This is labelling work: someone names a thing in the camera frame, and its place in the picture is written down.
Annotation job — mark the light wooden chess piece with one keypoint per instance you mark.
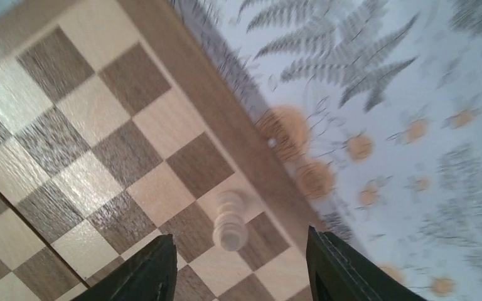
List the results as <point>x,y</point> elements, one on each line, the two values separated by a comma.
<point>229,228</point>

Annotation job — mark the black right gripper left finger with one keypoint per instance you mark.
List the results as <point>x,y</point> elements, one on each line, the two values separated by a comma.
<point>150,274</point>

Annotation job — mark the floral table mat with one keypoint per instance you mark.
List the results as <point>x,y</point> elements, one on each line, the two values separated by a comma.
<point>392,94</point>

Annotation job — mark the wooden chess board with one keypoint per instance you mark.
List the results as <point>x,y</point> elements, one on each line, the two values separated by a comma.
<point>115,128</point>

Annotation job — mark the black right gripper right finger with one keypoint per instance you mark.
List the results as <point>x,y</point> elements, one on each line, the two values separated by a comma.
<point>338,272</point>

